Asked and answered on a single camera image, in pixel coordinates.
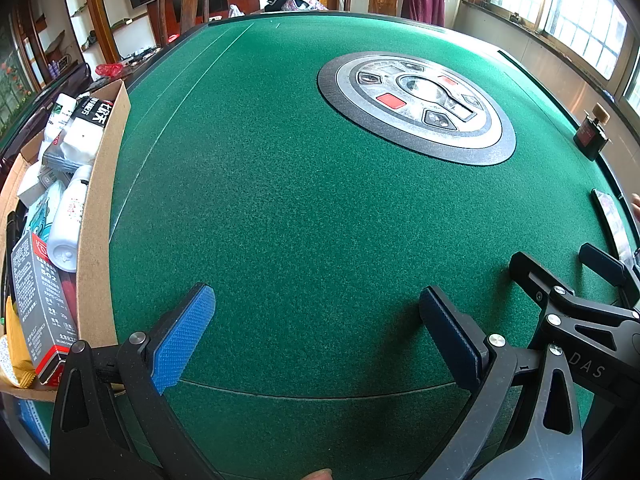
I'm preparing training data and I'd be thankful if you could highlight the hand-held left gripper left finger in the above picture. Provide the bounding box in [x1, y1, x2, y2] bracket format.
[50, 284, 236, 480]

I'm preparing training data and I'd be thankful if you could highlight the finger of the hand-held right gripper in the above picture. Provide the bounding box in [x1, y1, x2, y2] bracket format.
[509, 252, 576, 311]
[579, 242, 640, 306]

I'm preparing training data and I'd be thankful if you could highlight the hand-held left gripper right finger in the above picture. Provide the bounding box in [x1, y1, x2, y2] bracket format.
[419, 286, 585, 480]

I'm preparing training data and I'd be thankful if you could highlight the cardboard box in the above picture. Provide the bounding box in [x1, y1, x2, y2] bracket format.
[0, 79, 132, 403]

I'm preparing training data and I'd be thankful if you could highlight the long white plastic bottle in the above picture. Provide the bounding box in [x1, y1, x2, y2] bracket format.
[47, 165, 94, 273]

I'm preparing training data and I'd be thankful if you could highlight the black smartphone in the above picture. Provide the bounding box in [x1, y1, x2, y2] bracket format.
[591, 188, 636, 266]

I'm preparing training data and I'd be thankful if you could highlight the dark cylindrical motor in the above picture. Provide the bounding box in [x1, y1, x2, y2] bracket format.
[574, 103, 612, 161]

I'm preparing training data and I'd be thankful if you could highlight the round grey table control panel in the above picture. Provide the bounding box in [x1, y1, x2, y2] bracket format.
[316, 51, 517, 166]

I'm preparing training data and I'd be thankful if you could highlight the grey printed carton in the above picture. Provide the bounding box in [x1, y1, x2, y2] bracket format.
[11, 232, 81, 386]

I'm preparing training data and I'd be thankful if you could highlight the yellow packet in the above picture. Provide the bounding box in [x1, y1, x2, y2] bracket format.
[0, 296, 38, 388]

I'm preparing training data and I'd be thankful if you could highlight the white and green carton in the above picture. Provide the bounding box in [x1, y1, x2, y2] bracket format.
[20, 180, 66, 246]

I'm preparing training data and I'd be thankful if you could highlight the black and white packet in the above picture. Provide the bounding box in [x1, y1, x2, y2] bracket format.
[42, 94, 117, 166]

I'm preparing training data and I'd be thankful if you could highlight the wooden framed window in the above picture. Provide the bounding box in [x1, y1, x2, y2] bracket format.
[462, 0, 640, 111]

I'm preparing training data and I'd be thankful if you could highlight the wooden armchair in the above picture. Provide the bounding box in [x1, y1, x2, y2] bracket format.
[152, 0, 221, 48]

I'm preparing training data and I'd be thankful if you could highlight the wooden wall shelf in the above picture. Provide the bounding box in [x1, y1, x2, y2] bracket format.
[10, 0, 166, 91]

